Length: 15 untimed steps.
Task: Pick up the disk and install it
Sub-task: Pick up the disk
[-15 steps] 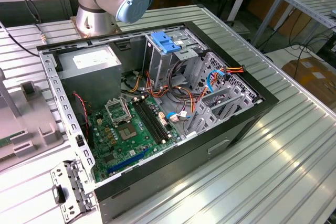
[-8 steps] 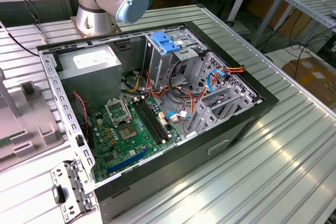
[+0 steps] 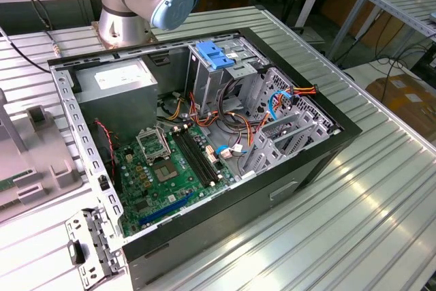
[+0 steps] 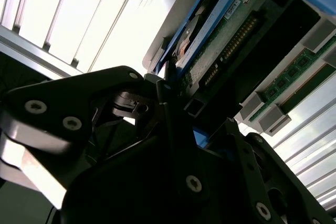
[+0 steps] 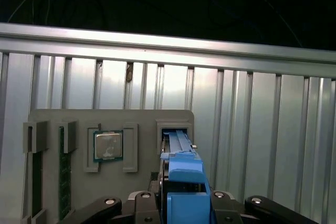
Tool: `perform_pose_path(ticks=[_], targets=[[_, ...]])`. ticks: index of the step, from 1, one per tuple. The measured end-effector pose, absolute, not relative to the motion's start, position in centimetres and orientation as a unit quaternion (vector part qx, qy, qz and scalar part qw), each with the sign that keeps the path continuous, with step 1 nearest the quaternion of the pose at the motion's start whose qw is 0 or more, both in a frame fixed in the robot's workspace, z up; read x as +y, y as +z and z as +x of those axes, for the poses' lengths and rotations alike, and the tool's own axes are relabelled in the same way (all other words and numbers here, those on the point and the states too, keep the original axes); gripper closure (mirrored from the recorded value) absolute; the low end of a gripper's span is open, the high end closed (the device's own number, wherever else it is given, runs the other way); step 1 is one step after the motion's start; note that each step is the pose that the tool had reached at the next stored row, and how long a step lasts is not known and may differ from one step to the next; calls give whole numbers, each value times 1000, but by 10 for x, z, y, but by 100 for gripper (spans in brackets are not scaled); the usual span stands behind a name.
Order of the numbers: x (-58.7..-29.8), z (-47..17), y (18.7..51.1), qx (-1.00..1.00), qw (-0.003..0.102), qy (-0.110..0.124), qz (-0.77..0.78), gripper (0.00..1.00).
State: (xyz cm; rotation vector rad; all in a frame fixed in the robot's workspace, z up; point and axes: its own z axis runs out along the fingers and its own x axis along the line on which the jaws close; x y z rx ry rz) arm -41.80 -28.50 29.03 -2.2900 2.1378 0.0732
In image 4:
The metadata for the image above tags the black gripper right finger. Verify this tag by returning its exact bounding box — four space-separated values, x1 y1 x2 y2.
225 118 334 224

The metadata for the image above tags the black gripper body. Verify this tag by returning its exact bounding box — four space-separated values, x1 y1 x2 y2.
60 135 253 224

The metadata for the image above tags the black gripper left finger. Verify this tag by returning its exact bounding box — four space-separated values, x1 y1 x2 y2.
0 65 205 201

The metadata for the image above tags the hard disk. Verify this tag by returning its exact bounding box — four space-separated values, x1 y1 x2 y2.
153 0 336 150

